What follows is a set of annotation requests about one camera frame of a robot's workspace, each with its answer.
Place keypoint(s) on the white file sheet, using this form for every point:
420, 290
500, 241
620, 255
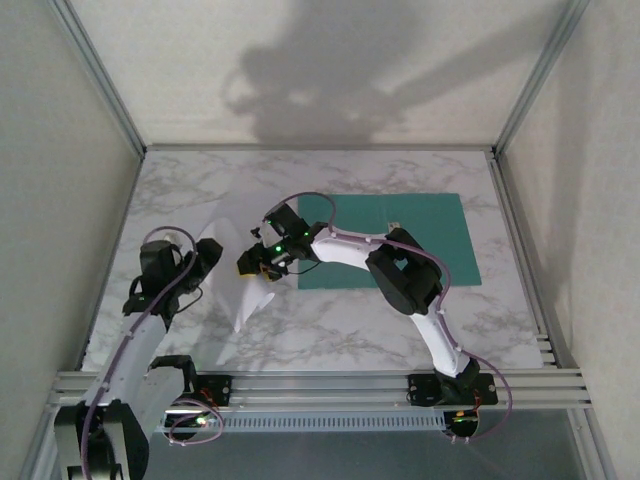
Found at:
250, 305

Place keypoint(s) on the green paper folder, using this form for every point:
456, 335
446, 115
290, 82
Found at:
430, 250

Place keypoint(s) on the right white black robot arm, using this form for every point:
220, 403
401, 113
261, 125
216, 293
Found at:
405, 280

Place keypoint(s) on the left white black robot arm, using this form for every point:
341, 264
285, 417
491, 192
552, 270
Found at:
135, 360

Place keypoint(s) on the metal folder fastener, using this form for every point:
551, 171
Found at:
396, 226

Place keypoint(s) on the LED circuit board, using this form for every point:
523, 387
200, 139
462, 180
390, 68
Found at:
200, 421
462, 422

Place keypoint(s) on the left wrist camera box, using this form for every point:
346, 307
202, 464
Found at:
156, 260

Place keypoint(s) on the aluminium back rail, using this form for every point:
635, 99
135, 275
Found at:
320, 147

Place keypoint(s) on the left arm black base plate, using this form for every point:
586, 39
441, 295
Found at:
220, 390

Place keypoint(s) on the aluminium front rail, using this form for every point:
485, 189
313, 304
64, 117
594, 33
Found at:
325, 387

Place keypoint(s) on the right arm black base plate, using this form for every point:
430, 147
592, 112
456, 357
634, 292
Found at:
422, 390

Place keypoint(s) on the aluminium frame leg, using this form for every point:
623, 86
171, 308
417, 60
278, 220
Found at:
597, 450
40, 450

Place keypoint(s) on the aluminium frame post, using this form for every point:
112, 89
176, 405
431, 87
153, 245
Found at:
538, 75
98, 75

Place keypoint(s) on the aluminium side rail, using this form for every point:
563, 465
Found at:
524, 250

